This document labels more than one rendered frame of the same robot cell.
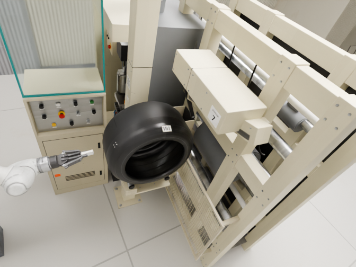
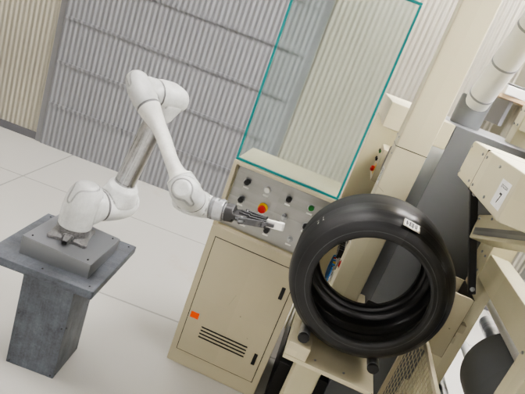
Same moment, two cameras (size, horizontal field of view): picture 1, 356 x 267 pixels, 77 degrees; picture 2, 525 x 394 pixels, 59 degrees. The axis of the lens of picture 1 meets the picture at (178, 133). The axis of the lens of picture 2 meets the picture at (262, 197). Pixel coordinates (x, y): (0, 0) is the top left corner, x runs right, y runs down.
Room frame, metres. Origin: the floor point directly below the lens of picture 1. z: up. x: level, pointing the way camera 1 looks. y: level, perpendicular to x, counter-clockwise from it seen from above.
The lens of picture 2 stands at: (-0.53, -0.53, 1.88)
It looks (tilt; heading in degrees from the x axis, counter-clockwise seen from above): 18 degrees down; 41
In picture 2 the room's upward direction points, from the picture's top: 21 degrees clockwise
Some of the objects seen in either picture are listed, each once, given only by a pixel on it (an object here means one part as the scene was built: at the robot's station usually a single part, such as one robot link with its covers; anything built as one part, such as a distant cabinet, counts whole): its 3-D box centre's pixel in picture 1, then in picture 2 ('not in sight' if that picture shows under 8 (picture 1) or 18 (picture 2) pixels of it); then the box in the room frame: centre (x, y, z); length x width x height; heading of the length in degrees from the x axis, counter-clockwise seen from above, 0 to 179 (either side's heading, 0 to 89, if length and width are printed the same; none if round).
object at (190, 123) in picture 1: (178, 126); (437, 311); (1.48, 0.01, 1.05); 0.20 x 0.15 x 0.30; 34
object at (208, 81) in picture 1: (212, 86); (519, 188); (1.15, -0.12, 1.71); 0.61 x 0.25 x 0.15; 34
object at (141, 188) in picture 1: (142, 171); (330, 348); (1.09, 0.20, 0.80); 0.37 x 0.36 x 0.02; 124
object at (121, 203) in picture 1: (127, 194); not in sight; (1.29, 0.36, 0.01); 0.27 x 0.27 x 0.02; 34
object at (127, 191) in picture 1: (125, 172); (303, 327); (1.01, 0.31, 0.83); 0.36 x 0.09 x 0.06; 34
